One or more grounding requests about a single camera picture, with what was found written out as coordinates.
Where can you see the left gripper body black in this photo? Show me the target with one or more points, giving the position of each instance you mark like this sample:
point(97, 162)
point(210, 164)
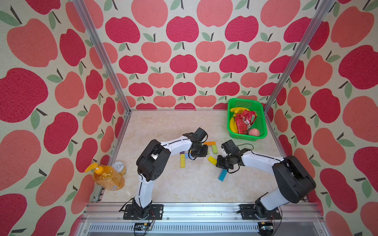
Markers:
point(201, 151)

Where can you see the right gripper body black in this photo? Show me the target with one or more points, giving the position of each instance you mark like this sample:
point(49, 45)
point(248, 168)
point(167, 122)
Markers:
point(224, 162)

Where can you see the orange block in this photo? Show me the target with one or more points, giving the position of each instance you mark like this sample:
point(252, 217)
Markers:
point(209, 143)

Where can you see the yellow block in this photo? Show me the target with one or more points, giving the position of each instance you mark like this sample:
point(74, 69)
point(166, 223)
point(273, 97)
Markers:
point(212, 160)

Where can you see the green block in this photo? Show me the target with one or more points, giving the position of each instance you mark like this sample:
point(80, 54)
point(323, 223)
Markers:
point(214, 149)

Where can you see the yellow-green long block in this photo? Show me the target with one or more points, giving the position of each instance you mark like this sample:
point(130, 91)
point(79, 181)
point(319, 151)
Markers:
point(182, 161)

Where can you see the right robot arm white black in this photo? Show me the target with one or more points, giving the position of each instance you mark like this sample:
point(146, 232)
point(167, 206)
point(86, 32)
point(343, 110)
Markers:
point(293, 180)

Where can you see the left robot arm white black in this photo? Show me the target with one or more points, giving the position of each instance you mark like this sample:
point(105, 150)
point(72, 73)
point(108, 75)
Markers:
point(152, 162)

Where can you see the cyan long block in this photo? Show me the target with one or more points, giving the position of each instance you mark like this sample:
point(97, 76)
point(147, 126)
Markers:
point(222, 175)

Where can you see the peach fruit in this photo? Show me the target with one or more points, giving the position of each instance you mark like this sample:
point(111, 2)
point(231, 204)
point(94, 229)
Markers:
point(254, 132)

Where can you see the bananas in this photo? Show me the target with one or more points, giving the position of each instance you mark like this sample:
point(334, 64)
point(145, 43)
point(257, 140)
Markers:
point(232, 123)

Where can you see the red snack bag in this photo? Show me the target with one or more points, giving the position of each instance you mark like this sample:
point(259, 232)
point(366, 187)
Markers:
point(245, 120)

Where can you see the green plastic basket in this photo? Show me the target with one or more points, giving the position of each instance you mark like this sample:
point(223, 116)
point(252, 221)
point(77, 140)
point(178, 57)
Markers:
point(259, 124)

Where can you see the orange soap bottle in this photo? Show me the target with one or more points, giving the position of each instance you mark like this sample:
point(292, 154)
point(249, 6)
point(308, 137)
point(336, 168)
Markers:
point(106, 176)

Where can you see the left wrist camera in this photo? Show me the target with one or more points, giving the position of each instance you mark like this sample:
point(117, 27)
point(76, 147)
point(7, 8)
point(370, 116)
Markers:
point(200, 134)

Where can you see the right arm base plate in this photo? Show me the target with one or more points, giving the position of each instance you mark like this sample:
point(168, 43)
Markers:
point(258, 212)

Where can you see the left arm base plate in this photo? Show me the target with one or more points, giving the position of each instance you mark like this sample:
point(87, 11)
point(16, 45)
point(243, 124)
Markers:
point(152, 211)

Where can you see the aluminium front rail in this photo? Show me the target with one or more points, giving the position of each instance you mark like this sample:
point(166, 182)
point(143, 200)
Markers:
point(203, 219)

